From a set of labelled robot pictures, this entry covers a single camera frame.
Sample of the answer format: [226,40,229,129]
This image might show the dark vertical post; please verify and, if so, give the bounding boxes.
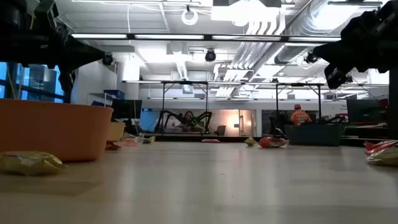
[388,68,398,140]

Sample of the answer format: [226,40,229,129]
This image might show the yellow plastic bin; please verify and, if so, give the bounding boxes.
[107,121,126,142]

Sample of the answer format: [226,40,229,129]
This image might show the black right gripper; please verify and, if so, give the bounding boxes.
[312,9,398,74]

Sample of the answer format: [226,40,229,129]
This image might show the blue storage crate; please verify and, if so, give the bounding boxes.
[103,89,126,100]

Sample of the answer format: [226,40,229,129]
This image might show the teal plastic bin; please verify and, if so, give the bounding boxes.
[284,123,343,146]

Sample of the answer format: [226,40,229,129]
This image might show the orange plastic bin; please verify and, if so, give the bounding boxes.
[0,98,114,162]

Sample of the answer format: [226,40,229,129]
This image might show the silver ventilation duct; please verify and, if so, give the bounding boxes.
[273,0,352,65]

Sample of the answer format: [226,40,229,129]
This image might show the black computer monitor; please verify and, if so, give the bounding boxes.
[346,99,381,124]
[111,99,143,120]

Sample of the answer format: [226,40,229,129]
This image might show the small snack packets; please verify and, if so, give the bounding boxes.
[119,133,144,147]

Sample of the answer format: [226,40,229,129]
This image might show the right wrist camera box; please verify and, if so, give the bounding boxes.
[323,63,349,90]

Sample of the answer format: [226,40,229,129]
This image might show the dark red candy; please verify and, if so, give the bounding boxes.
[104,141,123,151]

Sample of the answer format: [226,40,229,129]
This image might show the black background rig frame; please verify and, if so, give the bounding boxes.
[275,82,324,125]
[160,80,210,134]

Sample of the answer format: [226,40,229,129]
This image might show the long ceiling light bar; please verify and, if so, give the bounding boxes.
[70,32,342,43]

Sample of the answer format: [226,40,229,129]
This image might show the black metal table frame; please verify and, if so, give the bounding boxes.
[154,133,391,147]

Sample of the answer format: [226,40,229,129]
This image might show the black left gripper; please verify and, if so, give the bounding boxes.
[34,27,106,74]

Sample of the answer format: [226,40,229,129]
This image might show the white coiled cable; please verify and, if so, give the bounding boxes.
[181,4,199,26]

